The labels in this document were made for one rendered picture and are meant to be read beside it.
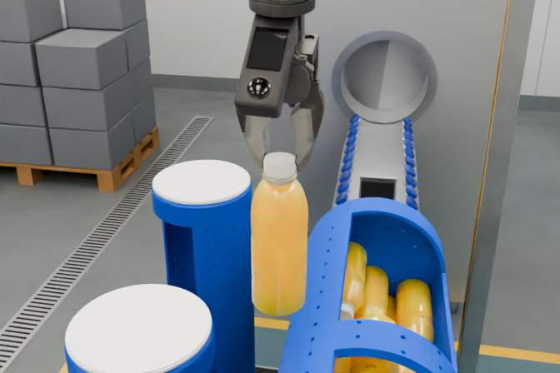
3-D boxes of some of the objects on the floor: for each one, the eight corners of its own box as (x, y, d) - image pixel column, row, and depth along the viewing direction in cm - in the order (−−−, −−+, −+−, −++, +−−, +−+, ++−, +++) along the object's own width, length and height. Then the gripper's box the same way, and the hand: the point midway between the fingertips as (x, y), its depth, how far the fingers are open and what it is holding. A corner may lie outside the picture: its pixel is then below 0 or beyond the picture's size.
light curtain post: (462, 435, 232) (541, -68, 162) (463, 448, 227) (546, -67, 157) (444, 432, 233) (515, -69, 163) (446, 445, 228) (519, -67, 158)
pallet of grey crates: (159, 144, 477) (146, -22, 429) (113, 193, 406) (91, 0, 357) (11, 133, 498) (-18, -27, 449) (-58, 177, 427) (-101, -8, 378)
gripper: (340, -18, 72) (332, 146, 84) (239, -23, 74) (246, 138, 85) (332, 8, 65) (326, 183, 77) (221, 2, 67) (231, 175, 78)
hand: (280, 162), depth 78 cm, fingers closed on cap, 4 cm apart
